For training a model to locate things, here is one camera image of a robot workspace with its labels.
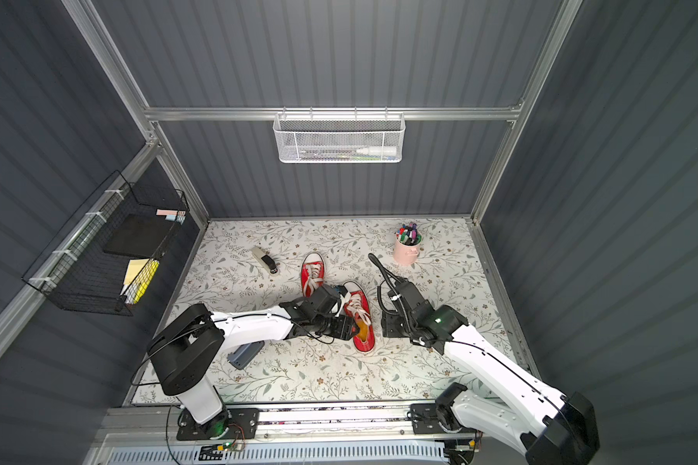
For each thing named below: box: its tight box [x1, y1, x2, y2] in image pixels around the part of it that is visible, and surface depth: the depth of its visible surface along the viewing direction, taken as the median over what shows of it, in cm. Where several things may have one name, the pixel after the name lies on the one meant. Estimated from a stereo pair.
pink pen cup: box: [392, 233, 423, 267], surface depth 101 cm
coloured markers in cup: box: [395, 222, 422, 247], surface depth 101 cm
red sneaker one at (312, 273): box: [300, 251, 326, 299], surface depth 100 cm
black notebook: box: [102, 213, 174, 259], surface depth 78 cm
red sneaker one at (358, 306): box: [343, 280, 376, 353], surface depth 87 cm
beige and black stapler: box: [251, 246, 279, 275], surface depth 104 cm
